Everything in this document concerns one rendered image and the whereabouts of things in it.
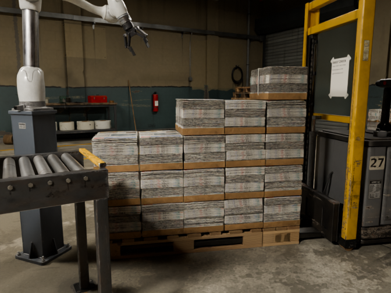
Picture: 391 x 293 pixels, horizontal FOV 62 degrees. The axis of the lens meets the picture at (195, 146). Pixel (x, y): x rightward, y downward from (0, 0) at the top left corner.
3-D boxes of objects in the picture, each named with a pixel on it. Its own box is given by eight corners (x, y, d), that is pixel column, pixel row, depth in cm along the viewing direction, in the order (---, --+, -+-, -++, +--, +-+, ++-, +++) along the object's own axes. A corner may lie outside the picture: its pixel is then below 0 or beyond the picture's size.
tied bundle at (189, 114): (174, 129, 251) (174, 99, 248) (212, 129, 257) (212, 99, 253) (181, 136, 215) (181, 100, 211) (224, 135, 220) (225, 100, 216)
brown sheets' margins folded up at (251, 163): (102, 219, 252) (99, 154, 244) (246, 210, 273) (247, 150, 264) (96, 240, 215) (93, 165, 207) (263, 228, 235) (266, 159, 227)
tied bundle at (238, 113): (212, 129, 257) (212, 99, 253) (248, 128, 261) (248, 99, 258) (224, 135, 220) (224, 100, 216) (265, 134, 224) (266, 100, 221)
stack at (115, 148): (103, 236, 255) (98, 131, 241) (245, 226, 275) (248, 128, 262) (97, 261, 217) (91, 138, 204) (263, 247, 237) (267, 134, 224)
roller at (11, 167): (15, 166, 161) (14, 156, 160) (18, 190, 121) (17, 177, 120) (3, 167, 159) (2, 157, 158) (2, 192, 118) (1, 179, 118)
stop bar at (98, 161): (85, 151, 174) (85, 147, 174) (107, 167, 137) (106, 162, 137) (79, 152, 173) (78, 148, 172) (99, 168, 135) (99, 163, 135)
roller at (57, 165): (57, 162, 171) (57, 153, 170) (73, 183, 131) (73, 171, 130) (47, 163, 168) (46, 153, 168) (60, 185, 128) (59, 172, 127)
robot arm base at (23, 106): (4, 110, 204) (4, 102, 203) (34, 109, 224) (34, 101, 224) (26, 111, 197) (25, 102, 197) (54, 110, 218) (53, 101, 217)
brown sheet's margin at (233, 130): (212, 128, 257) (213, 122, 256) (248, 127, 261) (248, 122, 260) (224, 134, 220) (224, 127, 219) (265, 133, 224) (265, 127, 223)
